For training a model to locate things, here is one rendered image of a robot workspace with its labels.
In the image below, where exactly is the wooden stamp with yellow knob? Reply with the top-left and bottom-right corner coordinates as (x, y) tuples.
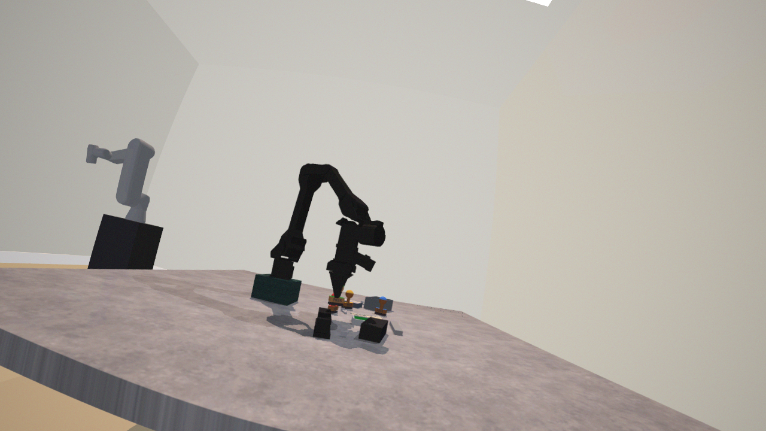
(341, 290), (354, 309)

